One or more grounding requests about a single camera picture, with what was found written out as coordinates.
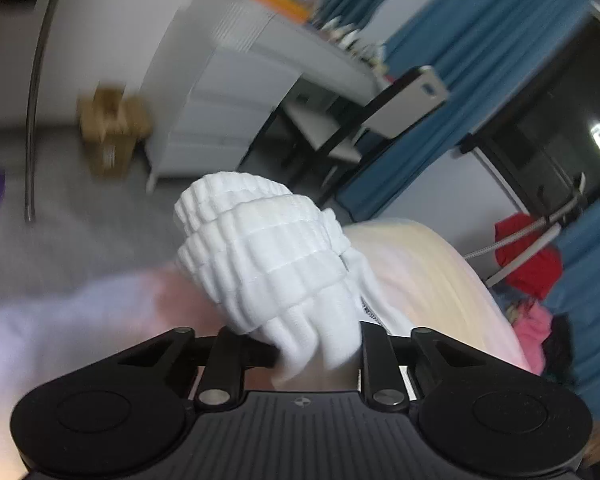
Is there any black chair with grey back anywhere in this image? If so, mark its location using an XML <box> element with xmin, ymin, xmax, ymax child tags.
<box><xmin>275</xmin><ymin>65</ymin><xmax>451</xmax><ymax>202</ymax></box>

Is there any pink and yellow blanket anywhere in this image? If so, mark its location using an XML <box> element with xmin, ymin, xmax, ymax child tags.
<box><xmin>0</xmin><ymin>217</ymin><xmax>537</xmax><ymax>480</ymax></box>

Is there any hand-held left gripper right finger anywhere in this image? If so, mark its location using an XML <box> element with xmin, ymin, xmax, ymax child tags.
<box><xmin>359</xmin><ymin>321</ymin><xmax>487</xmax><ymax>407</ymax></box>

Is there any cardboard box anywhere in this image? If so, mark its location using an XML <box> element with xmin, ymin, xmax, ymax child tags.
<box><xmin>77</xmin><ymin>82</ymin><xmax>154</xmax><ymax>179</ymax></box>

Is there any metal drying rack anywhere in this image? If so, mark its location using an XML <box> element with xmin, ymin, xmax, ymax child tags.
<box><xmin>464</xmin><ymin>172</ymin><xmax>589</xmax><ymax>287</ymax></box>

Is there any blue curtain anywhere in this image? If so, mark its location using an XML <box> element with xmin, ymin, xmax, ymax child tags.
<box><xmin>545</xmin><ymin>180</ymin><xmax>600</xmax><ymax>407</ymax></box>
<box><xmin>330</xmin><ymin>0</ymin><xmax>600</xmax><ymax>222</ymax></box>

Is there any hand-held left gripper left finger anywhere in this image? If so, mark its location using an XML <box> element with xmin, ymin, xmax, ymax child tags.
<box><xmin>116</xmin><ymin>327</ymin><xmax>281</xmax><ymax>407</ymax></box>

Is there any pink garment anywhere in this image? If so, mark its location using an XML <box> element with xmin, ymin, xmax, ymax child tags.
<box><xmin>510</xmin><ymin>299</ymin><xmax>556</xmax><ymax>376</ymax></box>

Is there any small desk clutter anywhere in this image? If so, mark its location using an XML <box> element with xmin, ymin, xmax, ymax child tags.
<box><xmin>324</xmin><ymin>16</ymin><xmax>389</xmax><ymax>70</ymax></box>

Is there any curved metal pole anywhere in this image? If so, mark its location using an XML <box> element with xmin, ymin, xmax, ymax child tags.
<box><xmin>23</xmin><ymin>0</ymin><xmax>64</xmax><ymax>224</ymax></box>

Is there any white ribbed knit garment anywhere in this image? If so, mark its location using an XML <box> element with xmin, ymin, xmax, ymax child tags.
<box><xmin>174</xmin><ymin>172</ymin><xmax>411</xmax><ymax>382</ymax></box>

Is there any red garment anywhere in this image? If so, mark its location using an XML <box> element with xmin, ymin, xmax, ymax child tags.
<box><xmin>495</xmin><ymin>212</ymin><xmax>564</xmax><ymax>301</ymax></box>

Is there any dark window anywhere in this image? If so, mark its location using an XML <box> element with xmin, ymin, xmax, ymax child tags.
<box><xmin>459</xmin><ymin>5</ymin><xmax>600</xmax><ymax>217</ymax></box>

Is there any dark cloth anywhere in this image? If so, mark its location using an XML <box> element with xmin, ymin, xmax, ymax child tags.
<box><xmin>542</xmin><ymin>312</ymin><xmax>589</xmax><ymax>387</ymax></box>

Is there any white desk with drawers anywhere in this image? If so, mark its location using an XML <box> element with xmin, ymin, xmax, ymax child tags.
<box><xmin>142</xmin><ymin>0</ymin><xmax>387</xmax><ymax>194</ymax></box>

